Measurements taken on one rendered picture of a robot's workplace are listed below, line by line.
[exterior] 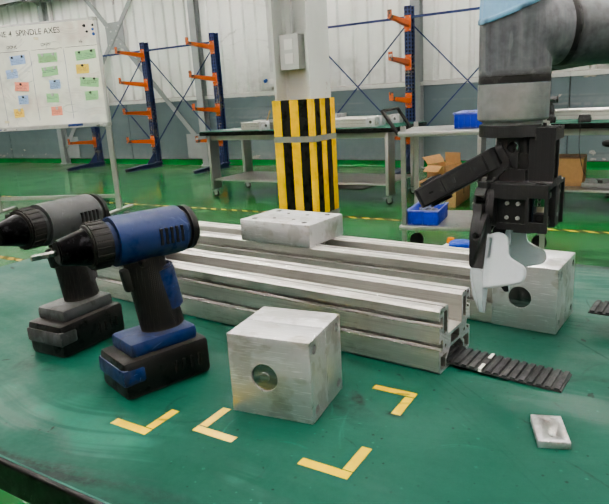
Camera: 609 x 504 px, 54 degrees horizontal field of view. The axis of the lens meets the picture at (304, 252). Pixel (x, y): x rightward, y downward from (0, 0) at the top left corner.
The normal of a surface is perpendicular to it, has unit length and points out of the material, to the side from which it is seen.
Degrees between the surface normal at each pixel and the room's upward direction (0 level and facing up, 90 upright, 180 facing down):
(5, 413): 0
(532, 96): 90
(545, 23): 86
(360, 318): 90
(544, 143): 90
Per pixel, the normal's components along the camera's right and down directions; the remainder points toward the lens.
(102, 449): -0.06, -0.97
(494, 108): -0.72, 0.22
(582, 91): -0.52, 0.25
